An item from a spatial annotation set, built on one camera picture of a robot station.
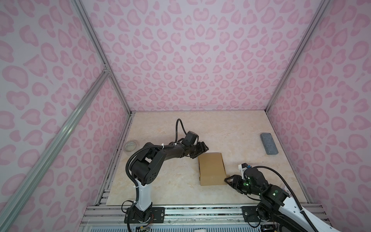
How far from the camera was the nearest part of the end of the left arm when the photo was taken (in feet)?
2.56

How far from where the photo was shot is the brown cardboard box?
801 millimetres

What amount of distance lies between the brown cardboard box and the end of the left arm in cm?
3
